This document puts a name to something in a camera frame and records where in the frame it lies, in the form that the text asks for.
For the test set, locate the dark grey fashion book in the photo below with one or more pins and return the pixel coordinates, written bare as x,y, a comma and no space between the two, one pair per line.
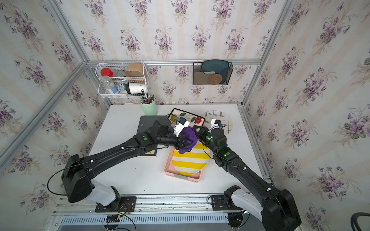
150,123

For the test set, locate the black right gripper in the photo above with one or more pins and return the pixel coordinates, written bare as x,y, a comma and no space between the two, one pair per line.
203,130

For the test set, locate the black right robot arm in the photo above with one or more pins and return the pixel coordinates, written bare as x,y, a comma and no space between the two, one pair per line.
275,208

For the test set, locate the clear plastic bottle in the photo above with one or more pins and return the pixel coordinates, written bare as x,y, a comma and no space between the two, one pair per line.
109,84

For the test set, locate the mint green pencil cup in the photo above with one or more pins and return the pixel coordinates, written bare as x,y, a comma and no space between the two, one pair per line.
149,106

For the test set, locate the square floral plate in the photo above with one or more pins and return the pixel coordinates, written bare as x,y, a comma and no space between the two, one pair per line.
192,118

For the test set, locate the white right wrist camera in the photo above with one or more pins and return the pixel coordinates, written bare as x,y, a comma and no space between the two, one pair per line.
216,124

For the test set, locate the pink perforated plastic tray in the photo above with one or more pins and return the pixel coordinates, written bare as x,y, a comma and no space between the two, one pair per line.
169,170

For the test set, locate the black mesh wall holder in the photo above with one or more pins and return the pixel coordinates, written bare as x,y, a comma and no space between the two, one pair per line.
201,78

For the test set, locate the red lidded jar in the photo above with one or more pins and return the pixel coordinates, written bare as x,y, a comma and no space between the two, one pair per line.
106,72

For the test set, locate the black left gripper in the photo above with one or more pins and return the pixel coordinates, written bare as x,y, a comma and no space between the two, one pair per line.
181,140

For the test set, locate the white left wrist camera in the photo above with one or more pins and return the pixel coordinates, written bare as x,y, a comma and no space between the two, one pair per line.
180,126

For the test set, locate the purple microfibre cloth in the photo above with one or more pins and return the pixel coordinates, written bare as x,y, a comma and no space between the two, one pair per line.
189,132

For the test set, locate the navy blue book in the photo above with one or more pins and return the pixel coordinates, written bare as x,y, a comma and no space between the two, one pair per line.
152,153

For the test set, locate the round cork coaster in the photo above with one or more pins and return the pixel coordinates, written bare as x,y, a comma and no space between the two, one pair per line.
215,79

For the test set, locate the teal plate in holder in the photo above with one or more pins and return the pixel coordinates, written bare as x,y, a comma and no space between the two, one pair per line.
217,66

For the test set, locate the white plaid round plate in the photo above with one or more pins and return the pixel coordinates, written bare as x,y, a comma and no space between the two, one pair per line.
222,117

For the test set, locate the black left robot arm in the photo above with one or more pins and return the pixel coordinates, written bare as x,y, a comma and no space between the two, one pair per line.
78,177

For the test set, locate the white wire wall basket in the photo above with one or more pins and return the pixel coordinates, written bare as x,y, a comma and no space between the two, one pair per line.
120,80

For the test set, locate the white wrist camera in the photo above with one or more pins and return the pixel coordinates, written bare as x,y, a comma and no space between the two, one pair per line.
180,126
216,124

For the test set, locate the yellow striped round plate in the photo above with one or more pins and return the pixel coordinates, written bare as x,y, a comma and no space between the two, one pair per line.
191,162

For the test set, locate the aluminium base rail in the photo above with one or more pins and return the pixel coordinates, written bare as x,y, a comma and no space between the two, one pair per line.
149,209

